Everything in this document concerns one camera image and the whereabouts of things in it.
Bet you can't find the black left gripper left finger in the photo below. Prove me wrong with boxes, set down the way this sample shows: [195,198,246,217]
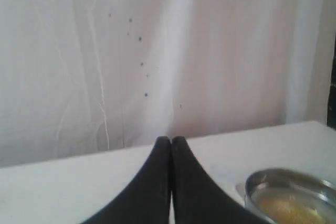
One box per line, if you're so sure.
[84,136,172,223]

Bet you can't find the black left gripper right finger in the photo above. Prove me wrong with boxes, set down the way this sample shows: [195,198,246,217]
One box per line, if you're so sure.
[171,136,267,224]

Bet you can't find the round steel mesh sieve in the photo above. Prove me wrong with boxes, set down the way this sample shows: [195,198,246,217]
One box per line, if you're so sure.
[245,168,335,223]

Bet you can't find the yellow millet grains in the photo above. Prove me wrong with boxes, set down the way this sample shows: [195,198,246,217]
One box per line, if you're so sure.
[257,198,328,224]

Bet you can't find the white backdrop curtain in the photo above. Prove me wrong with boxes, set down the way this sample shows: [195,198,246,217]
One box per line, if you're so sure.
[1,0,335,167]

